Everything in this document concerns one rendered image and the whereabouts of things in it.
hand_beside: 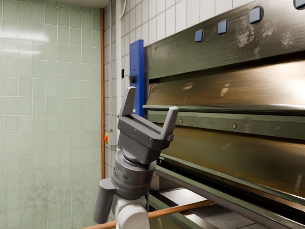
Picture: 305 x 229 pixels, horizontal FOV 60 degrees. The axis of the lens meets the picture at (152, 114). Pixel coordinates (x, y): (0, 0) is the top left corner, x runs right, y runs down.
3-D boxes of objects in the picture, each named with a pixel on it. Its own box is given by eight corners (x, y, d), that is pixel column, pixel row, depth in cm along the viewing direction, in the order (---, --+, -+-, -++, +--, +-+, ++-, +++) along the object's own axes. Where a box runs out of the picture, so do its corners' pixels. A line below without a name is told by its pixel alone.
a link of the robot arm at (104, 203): (159, 184, 56) (147, 225, 60) (138, 156, 64) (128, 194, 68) (109, 191, 50) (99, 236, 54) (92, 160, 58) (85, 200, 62)
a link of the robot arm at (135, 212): (147, 205, 55) (153, 243, 62) (130, 178, 62) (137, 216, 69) (118, 219, 53) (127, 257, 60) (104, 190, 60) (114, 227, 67)
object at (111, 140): (113, 143, 222) (113, 131, 222) (117, 145, 213) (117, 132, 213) (105, 144, 219) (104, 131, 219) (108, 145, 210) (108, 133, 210)
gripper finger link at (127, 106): (127, 88, 52) (121, 116, 54) (138, 87, 55) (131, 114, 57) (121, 85, 53) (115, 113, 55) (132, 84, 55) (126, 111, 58)
